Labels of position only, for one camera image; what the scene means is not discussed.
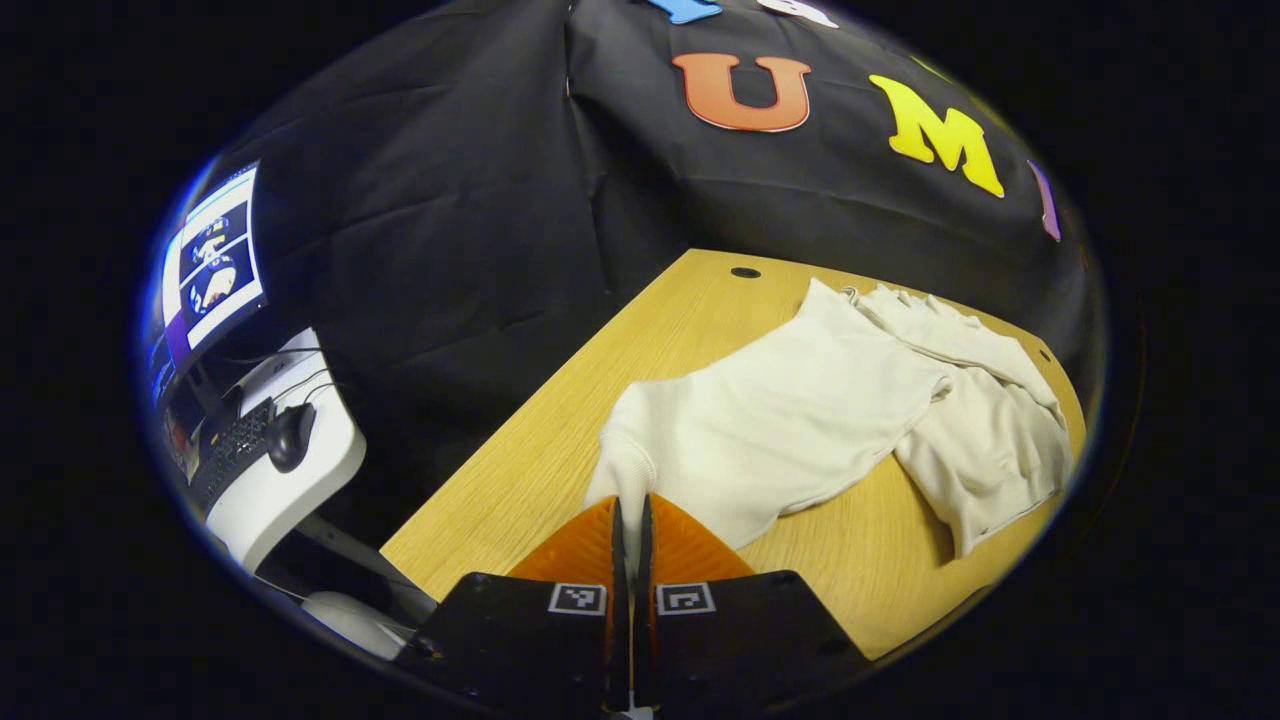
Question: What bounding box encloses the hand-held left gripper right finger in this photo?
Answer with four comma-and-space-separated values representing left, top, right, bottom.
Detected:
632, 492, 871, 713

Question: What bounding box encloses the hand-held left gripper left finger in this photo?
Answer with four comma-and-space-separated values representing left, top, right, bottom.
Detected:
398, 497, 630, 715

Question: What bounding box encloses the cream knit sweater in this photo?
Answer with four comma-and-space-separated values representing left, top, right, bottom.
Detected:
583, 278, 1074, 577

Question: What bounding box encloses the white rounded object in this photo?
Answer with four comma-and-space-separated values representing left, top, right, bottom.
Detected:
300, 590, 413, 662

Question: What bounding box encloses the white side desk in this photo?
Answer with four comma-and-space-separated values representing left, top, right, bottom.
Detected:
203, 328, 368, 573

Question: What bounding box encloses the black computer mouse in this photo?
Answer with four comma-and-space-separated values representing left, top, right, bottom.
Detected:
264, 402, 319, 474

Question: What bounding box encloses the black keyboard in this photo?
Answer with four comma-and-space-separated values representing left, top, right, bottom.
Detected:
185, 398, 277, 513

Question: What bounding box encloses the black backdrop cloth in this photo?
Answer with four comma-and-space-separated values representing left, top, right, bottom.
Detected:
210, 0, 1101, 546

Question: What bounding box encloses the computer monitor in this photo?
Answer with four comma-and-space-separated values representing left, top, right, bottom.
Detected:
148, 163, 268, 403

